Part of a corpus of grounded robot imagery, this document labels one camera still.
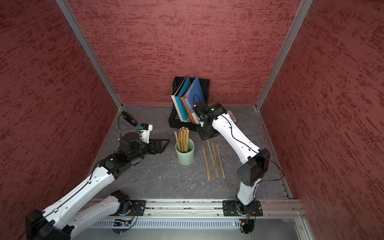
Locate teal book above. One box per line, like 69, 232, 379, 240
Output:
175, 75, 191, 122

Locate white book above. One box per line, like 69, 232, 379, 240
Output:
171, 76, 190, 122

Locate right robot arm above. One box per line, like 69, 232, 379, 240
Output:
193, 101, 270, 216

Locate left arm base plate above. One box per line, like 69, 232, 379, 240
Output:
113, 200, 147, 217

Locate straw bundle in cup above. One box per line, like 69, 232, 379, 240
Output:
174, 127, 190, 153

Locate pink calculator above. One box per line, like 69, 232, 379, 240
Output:
227, 111, 237, 123

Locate orange book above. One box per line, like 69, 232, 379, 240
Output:
181, 97, 195, 124

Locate green metal cup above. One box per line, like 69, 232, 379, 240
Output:
175, 139, 195, 166

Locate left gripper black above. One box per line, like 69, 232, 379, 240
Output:
128, 137, 170, 162

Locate black stapler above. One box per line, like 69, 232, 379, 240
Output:
121, 111, 138, 127

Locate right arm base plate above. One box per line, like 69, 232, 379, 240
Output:
222, 200, 264, 217

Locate blue folder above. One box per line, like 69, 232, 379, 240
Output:
184, 77, 206, 110

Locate aluminium front rail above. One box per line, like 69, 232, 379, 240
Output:
131, 199, 307, 219

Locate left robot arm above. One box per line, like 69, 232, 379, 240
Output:
26, 133, 170, 240

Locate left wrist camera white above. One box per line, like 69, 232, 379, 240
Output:
139, 123, 153, 144

